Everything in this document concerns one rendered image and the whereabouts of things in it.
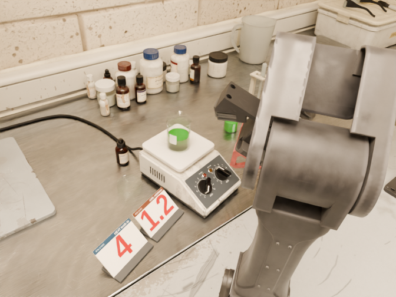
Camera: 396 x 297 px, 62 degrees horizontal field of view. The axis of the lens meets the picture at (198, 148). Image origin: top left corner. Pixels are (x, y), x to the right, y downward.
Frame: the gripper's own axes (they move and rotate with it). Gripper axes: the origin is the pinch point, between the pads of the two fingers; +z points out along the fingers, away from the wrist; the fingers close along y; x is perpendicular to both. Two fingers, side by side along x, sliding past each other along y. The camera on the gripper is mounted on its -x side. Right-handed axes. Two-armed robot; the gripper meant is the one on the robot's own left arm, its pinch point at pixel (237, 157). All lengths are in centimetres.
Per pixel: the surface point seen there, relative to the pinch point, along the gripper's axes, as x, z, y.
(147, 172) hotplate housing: -13.3, 15.7, 4.0
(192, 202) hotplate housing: -2.9, 8.5, 9.0
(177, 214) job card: -4.2, 11.6, 11.6
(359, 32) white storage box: 39, 9, -98
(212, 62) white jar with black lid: -10, 25, -51
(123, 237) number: -12.3, 10.4, 21.1
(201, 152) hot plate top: -5.7, 6.1, -1.3
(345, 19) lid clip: 31, 10, -103
